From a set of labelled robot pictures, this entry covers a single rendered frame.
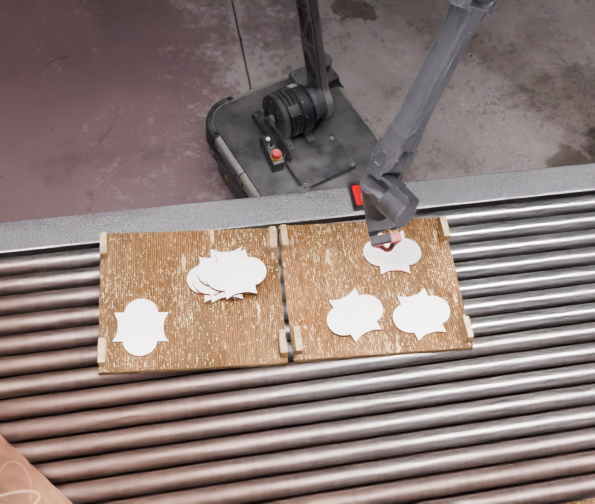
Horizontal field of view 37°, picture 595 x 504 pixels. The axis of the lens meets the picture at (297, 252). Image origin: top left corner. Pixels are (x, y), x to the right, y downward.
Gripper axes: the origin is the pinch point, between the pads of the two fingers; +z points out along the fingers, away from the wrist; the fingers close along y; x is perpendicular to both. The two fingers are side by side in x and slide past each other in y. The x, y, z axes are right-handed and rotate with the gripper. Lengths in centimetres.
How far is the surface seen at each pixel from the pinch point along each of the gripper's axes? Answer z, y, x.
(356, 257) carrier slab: 10.4, 0.9, 7.7
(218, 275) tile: -2.0, -3.4, 38.5
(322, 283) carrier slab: 8.0, -5.4, 16.5
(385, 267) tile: 11.4, -2.8, 1.5
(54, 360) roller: -7, -19, 75
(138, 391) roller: -2, -27, 58
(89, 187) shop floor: 78, 93, 101
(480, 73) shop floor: 121, 140, -52
